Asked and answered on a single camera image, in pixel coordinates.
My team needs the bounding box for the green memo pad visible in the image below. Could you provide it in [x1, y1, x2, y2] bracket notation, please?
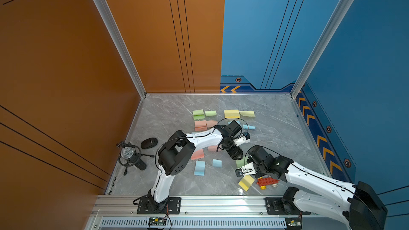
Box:
[235, 158, 246, 169]
[192, 109, 205, 121]

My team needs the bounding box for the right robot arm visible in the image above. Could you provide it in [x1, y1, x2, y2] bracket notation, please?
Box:
[236, 145, 388, 230]

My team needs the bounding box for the black computer mouse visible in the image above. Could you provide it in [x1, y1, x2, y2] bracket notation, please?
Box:
[141, 137, 158, 150]

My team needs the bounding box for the black microphone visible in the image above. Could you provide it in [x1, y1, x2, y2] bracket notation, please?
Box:
[116, 141, 154, 176]

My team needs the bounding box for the red toy car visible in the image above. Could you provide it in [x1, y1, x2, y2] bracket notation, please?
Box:
[257, 177, 279, 190]

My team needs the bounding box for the yellow memo pad front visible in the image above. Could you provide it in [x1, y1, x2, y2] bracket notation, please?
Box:
[238, 175, 255, 192]

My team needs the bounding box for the yellow memo pad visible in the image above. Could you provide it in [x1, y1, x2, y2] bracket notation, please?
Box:
[224, 110, 241, 119]
[238, 175, 255, 192]

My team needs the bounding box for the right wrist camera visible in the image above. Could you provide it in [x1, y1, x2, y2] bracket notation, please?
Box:
[235, 168, 255, 177]

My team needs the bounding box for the torn blue page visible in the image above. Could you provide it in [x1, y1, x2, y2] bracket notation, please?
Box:
[243, 125, 255, 130]
[212, 159, 223, 168]

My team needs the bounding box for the aluminium front rail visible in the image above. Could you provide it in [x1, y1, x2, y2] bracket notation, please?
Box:
[85, 195, 350, 230]

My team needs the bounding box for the left circuit board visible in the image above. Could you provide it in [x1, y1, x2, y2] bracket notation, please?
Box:
[148, 217, 167, 227]

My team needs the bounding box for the torn yellow memo page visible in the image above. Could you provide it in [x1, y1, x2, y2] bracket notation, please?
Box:
[239, 111, 255, 117]

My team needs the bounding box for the right circuit board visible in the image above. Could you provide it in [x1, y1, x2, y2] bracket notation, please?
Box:
[285, 218, 302, 230]

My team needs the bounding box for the circuit board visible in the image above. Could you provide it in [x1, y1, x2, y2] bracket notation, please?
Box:
[285, 218, 302, 230]
[148, 217, 167, 227]

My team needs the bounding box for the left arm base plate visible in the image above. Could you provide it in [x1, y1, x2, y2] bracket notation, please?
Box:
[137, 197, 182, 215]

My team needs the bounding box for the pink fanned memo pad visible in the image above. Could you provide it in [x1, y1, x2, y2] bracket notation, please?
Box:
[194, 120, 208, 132]

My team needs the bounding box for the blue memo pad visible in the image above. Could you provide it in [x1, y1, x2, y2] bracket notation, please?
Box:
[194, 161, 206, 176]

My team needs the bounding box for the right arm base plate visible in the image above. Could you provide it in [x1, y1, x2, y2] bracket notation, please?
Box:
[264, 198, 301, 216]

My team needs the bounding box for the torn green memo page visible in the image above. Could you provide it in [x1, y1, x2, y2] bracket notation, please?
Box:
[205, 110, 217, 117]

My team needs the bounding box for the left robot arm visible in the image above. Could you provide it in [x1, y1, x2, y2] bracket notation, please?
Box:
[148, 120, 250, 206]

